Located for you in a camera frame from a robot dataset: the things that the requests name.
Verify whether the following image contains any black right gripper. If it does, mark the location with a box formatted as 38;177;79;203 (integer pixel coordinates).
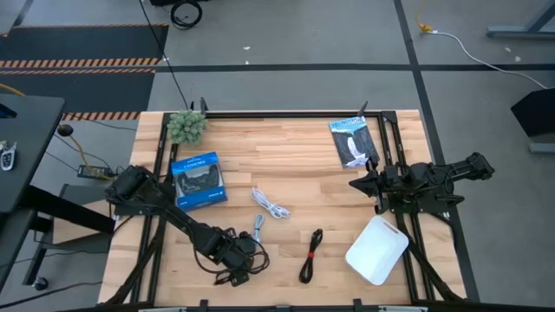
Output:
349;155;407;216

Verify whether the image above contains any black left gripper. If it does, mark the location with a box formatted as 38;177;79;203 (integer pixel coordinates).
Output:
216;229;262;288

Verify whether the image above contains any plain black USB-C cable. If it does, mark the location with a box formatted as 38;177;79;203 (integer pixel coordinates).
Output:
240;236;271;275

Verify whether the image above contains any white USB-C cable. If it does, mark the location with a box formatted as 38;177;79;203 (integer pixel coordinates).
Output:
250;186;292;220

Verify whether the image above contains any white plastic tray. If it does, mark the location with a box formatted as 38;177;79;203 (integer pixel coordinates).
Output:
344;215;410;287

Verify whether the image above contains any blue game controller box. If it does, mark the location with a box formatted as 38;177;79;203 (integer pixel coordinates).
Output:
170;151;229;212

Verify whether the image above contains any green artificial succulent plant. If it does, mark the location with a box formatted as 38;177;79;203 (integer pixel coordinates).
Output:
166;109;209;146

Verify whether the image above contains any black power adapter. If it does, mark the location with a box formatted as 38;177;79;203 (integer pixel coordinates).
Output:
76;164;114;181

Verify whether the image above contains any black angled stand panel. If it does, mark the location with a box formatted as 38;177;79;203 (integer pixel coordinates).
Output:
510;88;555;139

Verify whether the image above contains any grey table leg foot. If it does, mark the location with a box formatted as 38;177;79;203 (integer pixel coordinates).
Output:
485;0;555;41

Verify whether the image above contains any black hazard-striped floor mat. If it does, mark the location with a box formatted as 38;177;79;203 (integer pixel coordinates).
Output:
0;23;170;70
0;68;157;121

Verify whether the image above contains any black desk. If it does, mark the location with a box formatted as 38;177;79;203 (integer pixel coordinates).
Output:
0;94;116;291

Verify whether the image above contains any car key fob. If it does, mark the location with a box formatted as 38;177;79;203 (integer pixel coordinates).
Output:
0;140;18;172

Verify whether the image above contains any black cable with red tie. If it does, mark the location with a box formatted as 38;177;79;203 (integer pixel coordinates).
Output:
297;228;324;285

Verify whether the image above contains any black aluminium table frame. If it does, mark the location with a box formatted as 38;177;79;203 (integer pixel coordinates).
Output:
103;110;469;307

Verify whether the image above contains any white floor cable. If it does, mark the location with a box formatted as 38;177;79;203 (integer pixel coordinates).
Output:
431;29;550;90

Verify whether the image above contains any yellow floor cable with plug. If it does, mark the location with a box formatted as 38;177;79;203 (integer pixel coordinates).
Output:
415;0;434;34

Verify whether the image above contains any thin yellow cable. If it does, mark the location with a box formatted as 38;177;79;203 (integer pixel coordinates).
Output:
69;134;112;179

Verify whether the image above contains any long black floor cable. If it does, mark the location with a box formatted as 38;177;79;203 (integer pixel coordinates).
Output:
138;0;193;110

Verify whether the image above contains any coiled black floor cable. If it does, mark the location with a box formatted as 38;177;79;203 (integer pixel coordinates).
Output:
169;0;204;30

